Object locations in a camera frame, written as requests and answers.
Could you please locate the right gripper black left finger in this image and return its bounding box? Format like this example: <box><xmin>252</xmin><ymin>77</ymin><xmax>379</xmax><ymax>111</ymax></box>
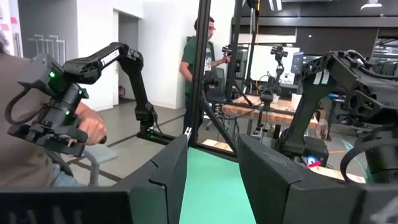
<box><xmin>116</xmin><ymin>134</ymin><xmax>189</xmax><ymax>224</ymax></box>

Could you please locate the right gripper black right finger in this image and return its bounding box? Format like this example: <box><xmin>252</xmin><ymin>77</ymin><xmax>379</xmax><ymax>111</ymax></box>
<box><xmin>238</xmin><ymin>134</ymin><xmax>371</xmax><ymax>224</ymax></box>

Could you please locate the grey stool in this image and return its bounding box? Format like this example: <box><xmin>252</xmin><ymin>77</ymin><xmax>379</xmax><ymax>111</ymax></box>
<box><xmin>83</xmin><ymin>144</ymin><xmax>119</xmax><ymax>187</ymax></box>

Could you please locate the wooden workstation table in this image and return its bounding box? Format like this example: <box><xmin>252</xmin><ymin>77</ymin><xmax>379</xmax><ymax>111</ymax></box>
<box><xmin>222</xmin><ymin>95</ymin><xmax>320</xmax><ymax>125</ymax></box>

